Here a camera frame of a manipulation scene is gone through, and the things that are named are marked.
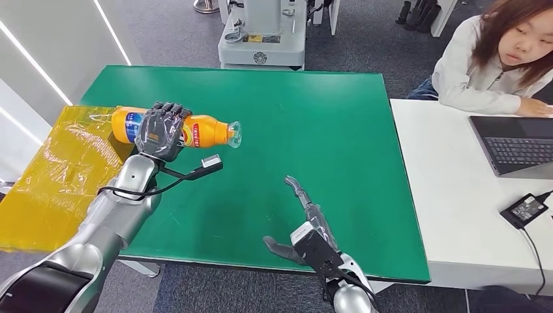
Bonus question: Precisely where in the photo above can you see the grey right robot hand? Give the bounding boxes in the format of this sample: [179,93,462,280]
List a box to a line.
[262,175,346,267]

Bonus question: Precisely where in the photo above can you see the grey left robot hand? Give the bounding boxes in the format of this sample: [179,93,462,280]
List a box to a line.
[134,102,194,163]

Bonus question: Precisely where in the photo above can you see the orange plastic bottle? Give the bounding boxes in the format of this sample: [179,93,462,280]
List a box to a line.
[111,106,243,150]

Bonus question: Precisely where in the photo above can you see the green work table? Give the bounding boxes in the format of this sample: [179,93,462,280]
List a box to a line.
[80,65,432,286]

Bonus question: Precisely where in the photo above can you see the yellow taped cardboard box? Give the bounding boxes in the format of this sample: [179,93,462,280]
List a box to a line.
[0,104,136,254]

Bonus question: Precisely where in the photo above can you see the metal chair base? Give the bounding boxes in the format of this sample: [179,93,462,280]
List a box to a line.
[193,0,220,14]

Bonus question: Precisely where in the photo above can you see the white desk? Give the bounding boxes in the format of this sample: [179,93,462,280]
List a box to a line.
[390,99,553,298]

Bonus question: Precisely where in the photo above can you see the white panel stand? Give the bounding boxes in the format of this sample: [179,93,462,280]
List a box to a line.
[310,0,341,37]

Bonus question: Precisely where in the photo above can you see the person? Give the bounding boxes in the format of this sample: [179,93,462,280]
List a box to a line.
[407,0,553,118]

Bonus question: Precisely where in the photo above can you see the black power adapter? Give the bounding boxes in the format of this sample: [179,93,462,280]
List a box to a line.
[500,194,550,231]

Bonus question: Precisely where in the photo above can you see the dark grey laptop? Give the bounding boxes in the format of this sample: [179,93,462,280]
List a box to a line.
[468,115,553,181]

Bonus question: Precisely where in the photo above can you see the black cylinders bundle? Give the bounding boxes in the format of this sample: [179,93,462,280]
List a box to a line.
[394,0,442,35]

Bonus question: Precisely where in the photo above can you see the white cabinet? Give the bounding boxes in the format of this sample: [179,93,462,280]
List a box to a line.
[430,0,459,39]

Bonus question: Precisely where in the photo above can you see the person's hand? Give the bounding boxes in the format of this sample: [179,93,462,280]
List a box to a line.
[515,97,553,118]

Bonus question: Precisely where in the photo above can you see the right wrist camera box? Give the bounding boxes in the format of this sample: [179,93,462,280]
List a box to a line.
[290,221,344,278]

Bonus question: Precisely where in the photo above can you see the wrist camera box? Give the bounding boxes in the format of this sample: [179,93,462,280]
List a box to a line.
[290,221,344,278]
[160,154,224,181]

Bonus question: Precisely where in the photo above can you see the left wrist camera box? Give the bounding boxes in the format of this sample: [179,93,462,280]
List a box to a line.
[160,154,224,181]

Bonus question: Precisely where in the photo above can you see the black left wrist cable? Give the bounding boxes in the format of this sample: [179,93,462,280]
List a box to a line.
[97,166,193,202]

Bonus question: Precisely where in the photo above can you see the black adapter mains cable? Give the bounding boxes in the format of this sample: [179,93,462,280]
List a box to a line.
[519,228,548,300]

